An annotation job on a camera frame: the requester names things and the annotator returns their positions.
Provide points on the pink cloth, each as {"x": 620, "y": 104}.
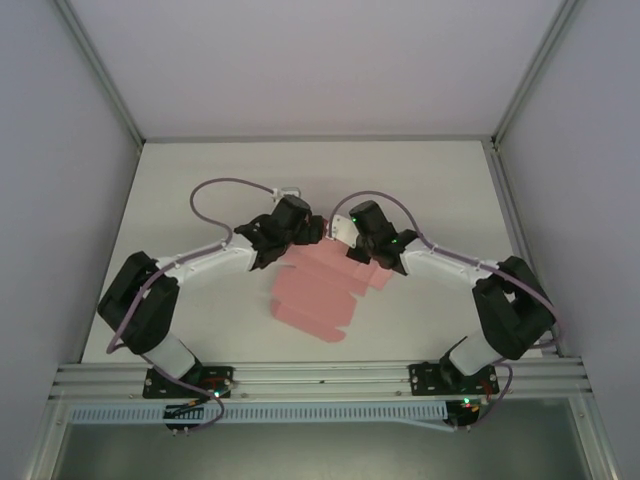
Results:
{"x": 315, "y": 295}

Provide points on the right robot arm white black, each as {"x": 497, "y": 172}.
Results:
{"x": 515, "y": 310}

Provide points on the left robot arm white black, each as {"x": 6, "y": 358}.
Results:
{"x": 150, "y": 310}

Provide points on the right black electronics board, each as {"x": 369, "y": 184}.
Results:
{"x": 465, "y": 412}

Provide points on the black electronics board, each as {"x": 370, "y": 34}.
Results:
{"x": 465, "y": 412}
{"x": 182, "y": 415}

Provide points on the left black electronics board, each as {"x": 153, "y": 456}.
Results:
{"x": 182, "y": 415}

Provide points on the aluminium frame crossbar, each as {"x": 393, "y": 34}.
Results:
{"x": 320, "y": 139}

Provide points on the aluminium mounting rail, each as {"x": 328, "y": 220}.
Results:
{"x": 320, "y": 377}

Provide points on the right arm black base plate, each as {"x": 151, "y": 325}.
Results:
{"x": 425, "y": 380}

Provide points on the aluminium side rail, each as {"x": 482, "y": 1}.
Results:
{"x": 520, "y": 235}

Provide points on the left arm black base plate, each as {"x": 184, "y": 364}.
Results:
{"x": 220, "y": 382}

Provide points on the aluminium frame post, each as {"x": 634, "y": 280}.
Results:
{"x": 102, "y": 75}
{"x": 537, "y": 70}

